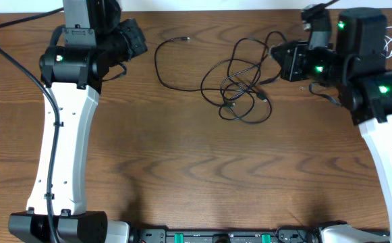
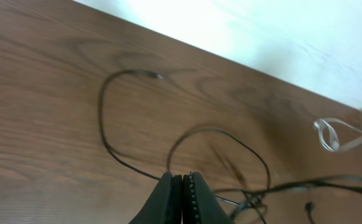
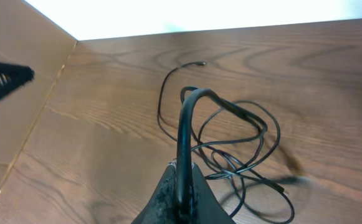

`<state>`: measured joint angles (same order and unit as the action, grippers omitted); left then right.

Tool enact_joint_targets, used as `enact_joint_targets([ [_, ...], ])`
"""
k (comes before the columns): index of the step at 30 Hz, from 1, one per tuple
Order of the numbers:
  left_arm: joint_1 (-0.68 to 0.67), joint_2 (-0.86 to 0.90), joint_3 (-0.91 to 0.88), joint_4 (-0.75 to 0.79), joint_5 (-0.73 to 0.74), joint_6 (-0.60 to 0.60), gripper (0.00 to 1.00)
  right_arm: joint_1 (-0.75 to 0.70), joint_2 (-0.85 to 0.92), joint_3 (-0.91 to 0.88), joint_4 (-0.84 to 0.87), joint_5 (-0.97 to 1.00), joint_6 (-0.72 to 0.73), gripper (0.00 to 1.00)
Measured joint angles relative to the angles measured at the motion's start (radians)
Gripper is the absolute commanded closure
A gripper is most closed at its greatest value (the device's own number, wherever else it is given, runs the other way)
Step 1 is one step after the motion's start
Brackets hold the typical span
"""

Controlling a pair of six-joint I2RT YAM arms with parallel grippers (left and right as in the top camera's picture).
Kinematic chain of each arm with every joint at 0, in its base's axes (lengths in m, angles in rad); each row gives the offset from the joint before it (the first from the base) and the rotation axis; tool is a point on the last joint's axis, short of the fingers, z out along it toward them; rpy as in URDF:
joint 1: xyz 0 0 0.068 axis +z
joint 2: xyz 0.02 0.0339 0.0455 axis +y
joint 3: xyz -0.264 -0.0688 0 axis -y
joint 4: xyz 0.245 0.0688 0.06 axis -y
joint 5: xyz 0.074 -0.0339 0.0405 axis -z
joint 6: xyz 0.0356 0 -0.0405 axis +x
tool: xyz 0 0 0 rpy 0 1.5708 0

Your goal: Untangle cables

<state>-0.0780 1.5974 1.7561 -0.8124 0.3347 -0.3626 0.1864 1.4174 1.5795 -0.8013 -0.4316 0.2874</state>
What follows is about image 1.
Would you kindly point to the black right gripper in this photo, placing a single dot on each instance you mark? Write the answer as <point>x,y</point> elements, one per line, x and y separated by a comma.
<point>291,69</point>

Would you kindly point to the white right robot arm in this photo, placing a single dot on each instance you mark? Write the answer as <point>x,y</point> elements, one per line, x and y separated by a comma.
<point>350,57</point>

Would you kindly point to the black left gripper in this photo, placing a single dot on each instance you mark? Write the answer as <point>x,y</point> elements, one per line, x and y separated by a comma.
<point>140,45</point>

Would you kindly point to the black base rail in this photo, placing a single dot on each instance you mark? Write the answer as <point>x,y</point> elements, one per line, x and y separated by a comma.
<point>283,234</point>

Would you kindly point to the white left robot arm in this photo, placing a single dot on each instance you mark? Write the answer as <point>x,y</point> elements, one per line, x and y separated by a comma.
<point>73,69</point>

